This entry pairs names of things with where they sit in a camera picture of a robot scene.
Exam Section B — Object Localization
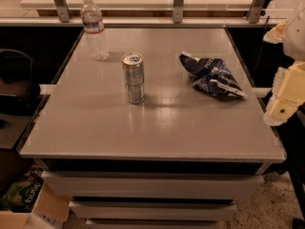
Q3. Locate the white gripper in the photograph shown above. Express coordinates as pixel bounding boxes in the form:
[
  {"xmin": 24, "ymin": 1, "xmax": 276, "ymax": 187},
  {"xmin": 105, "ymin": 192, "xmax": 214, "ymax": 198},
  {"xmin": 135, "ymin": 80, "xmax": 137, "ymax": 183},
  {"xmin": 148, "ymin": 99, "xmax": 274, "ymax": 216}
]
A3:
[{"xmin": 263, "ymin": 0, "xmax": 305, "ymax": 126}]

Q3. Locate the silver redbull can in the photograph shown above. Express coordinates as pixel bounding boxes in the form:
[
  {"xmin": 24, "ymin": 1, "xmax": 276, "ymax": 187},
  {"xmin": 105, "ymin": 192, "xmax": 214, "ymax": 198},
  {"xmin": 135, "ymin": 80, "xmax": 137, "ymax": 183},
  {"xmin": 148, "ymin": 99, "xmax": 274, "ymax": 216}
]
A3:
[{"xmin": 122, "ymin": 52, "xmax": 144, "ymax": 104}]

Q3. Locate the blue crumpled chip bag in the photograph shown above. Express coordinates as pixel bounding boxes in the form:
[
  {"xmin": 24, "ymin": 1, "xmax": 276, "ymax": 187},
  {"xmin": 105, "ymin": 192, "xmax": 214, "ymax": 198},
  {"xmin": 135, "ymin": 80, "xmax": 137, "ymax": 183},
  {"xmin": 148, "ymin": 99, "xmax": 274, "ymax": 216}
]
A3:
[{"xmin": 179, "ymin": 52, "xmax": 246, "ymax": 98}]

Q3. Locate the grey drawer cabinet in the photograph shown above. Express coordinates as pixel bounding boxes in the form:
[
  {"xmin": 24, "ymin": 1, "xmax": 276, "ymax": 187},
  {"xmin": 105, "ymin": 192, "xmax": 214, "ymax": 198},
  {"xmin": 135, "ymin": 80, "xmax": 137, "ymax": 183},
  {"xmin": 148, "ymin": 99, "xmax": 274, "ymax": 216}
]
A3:
[{"xmin": 21, "ymin": 29, "xmax": 285, "ymax": 229}]

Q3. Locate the white back shelf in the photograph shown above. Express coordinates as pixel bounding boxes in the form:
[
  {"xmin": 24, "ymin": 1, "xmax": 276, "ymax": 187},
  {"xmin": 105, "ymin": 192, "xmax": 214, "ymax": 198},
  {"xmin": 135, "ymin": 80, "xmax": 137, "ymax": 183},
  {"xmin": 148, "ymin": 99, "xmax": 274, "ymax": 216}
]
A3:
[{"xmin": 19, "ymin": 0, "xmax": 305, "ymax": 18}]

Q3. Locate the clear plastic water bottle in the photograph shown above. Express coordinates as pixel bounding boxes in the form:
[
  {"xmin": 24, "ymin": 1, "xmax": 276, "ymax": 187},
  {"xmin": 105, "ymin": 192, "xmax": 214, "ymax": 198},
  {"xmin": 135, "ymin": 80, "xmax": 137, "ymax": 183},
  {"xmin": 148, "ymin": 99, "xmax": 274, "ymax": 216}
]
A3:
[{"xmin": 80, "ymin": 0, "xmax": 109, "ymax": 61}]

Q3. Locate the black chair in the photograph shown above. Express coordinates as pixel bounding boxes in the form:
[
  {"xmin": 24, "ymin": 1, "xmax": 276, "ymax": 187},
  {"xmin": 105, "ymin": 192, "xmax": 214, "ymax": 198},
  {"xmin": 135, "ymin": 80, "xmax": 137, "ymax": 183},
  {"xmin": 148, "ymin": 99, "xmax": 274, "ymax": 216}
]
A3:
[{"xmin": 0, "ymin": 49, "xmax": 41, "ymax": 116}]

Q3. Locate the cardboard box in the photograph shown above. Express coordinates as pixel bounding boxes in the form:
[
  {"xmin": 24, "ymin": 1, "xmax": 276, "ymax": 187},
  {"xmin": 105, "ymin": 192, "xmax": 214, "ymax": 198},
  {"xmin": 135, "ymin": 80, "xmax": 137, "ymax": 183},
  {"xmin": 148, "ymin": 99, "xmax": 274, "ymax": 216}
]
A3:
[{"xmin": 0, "ymin": 183, "xmax": 70, "ymax": 229}]

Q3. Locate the green snack bag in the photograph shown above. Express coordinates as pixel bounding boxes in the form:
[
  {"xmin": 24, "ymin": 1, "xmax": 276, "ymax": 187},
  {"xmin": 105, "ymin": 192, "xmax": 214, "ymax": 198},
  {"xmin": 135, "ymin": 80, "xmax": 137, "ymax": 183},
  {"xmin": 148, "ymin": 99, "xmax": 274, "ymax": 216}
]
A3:
[{"xmin": 0, "ymin": 165, "xmax": 44, "ymax": 213}]

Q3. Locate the right metal bracket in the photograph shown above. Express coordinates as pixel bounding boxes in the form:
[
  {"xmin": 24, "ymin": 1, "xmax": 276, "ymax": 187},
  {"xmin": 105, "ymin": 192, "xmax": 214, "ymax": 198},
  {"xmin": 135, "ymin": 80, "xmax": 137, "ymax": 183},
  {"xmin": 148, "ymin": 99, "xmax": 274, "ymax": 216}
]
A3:
[{"xmin": 246, "ymin": 0, "xmax": 266, "ymax": 24}]

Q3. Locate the metal bracket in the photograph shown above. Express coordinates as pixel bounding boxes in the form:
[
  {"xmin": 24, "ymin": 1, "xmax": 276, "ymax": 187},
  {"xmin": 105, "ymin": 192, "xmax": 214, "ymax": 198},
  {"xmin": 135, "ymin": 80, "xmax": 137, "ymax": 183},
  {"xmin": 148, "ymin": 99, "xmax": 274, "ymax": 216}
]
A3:
[
  {"xmin": 53, "ymin": 0, "xmax": 71, "ymax": 23},
  {"xmin": 246, "ymin": 0, "xmax": 266, "ymax": 24},
  {"xmin": 173, "ymin": 0, "xmax": 184, "ymax": 23}
]

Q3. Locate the middle metal bracket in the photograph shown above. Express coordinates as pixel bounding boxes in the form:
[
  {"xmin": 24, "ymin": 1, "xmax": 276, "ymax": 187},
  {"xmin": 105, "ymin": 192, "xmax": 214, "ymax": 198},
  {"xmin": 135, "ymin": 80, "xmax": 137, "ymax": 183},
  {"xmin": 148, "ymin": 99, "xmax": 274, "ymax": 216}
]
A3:
[{"xmin": 173, "ymin": 0, "xmax": 184, "ymax": 23}]

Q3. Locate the left metal bracket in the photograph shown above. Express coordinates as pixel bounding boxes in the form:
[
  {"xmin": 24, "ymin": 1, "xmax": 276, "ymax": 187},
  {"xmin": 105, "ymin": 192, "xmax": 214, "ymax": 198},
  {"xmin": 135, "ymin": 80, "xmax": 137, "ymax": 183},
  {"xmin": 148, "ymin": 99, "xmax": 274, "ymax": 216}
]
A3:
[{"xmin": 53, "ymin": 0, "xmax": 71, "ymax": 23}]

